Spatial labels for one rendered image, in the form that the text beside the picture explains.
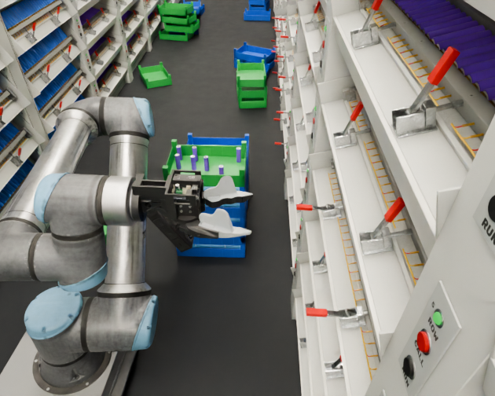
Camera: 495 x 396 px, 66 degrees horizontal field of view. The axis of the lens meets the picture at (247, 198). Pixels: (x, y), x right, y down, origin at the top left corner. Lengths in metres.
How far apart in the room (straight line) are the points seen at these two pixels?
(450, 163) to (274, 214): 1.56
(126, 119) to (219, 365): 0.87
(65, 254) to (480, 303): 0.65
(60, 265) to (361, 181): 0.55
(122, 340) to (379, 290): 0.79
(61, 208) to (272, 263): 1.14
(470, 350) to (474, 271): 0.05
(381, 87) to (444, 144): 0.15
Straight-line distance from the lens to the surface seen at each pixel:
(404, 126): 0.44
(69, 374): 1.32
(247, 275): 1.65
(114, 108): 1.21
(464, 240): 0.30
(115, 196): 0.68
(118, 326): 1.14
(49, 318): 1.17
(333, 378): 0.87
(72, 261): 0.77
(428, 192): 0.38
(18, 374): 1.44
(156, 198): 0.68
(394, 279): 0.54
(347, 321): 0.70
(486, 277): 0.28
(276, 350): 1.47
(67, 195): 0.72
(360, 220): 0.61
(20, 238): 0.82
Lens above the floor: 1.30
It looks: 40 degrees down
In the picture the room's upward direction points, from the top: straight up
